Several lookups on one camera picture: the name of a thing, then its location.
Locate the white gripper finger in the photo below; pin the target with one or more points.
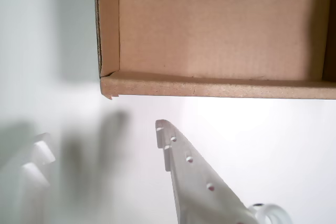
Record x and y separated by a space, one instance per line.
197 187
32 176

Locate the brown cardboard box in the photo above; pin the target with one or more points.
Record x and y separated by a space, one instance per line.
210 37

